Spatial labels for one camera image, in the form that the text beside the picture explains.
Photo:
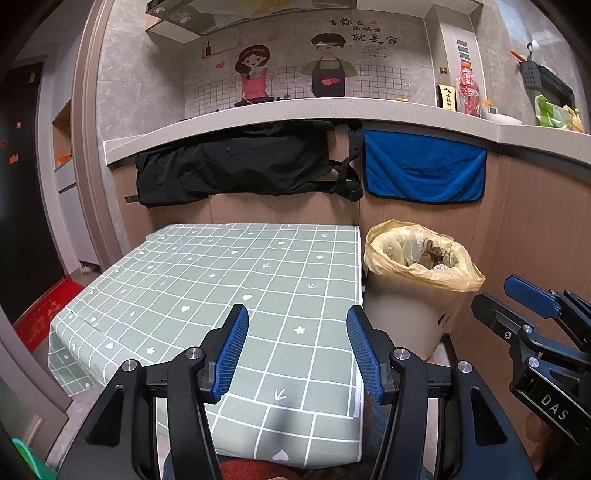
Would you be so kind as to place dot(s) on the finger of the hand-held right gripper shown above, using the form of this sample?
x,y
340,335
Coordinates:
x,y
531,295
491,314

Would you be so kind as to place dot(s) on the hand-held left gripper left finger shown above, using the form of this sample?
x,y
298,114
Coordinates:
x,y
231,350

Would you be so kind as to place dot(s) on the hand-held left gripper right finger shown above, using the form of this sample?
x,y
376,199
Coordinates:
x,y
367,355

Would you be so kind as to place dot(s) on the beige trash bin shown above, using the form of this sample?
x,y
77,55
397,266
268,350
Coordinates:
x,y
406,314

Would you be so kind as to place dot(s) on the green grid tablecloth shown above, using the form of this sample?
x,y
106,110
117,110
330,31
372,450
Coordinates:
x,y
277,300

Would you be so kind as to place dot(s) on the blue towel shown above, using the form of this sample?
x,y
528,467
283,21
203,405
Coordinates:
x,y
425,166

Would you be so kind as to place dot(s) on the white bowl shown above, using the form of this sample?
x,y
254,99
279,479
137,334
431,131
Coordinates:
x,y
505,119

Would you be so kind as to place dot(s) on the green plastic bag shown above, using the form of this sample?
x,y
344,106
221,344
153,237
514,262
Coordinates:
x,y
549,113

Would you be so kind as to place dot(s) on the black hanging garment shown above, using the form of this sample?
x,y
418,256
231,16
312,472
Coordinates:
x,y
221,166

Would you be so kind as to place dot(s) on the red door mat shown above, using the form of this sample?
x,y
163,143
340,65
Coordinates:
x,y
41,318

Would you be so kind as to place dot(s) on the black hanging utensil rack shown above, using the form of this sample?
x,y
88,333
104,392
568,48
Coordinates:
x,y
554,85

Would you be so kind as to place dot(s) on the sauce bottle yellow label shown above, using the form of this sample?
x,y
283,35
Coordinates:
x,y
446,94

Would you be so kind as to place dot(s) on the green plastic object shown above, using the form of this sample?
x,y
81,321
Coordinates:
x,y
32,461

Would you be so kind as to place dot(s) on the grey stone kitchen counter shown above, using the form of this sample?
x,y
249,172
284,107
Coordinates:
x,y
277,115

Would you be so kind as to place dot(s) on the range hood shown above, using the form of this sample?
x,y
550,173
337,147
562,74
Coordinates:
x,y
184,23

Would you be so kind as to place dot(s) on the white vented wall unit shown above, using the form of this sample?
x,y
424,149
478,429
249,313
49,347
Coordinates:
x,y
450,46

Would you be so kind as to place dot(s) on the cartoon couple wall sticker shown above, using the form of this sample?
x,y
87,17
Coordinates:
x,y
286,55

